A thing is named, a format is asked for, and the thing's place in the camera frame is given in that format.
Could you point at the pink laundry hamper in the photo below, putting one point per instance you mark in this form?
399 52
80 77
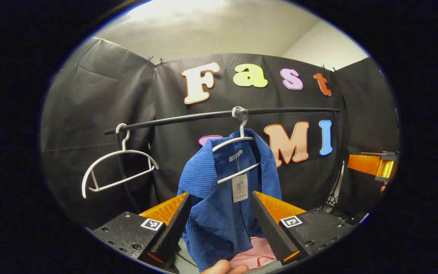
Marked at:
253 253

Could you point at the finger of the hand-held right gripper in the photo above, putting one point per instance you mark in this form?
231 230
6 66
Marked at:
363 163

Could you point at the black clothes rail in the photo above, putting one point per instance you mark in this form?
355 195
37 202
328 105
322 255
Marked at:
188 117

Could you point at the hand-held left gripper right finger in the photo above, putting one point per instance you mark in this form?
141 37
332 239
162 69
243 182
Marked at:
272 232

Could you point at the white hanger with taped hook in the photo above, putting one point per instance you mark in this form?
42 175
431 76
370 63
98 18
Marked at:
241 132

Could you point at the black backdrop cloth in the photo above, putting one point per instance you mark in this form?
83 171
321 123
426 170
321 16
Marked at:
101 95

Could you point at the silver tape wad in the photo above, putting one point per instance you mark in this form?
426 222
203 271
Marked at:
240 113

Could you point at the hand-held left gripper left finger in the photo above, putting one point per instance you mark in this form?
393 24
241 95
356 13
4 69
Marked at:
173 236

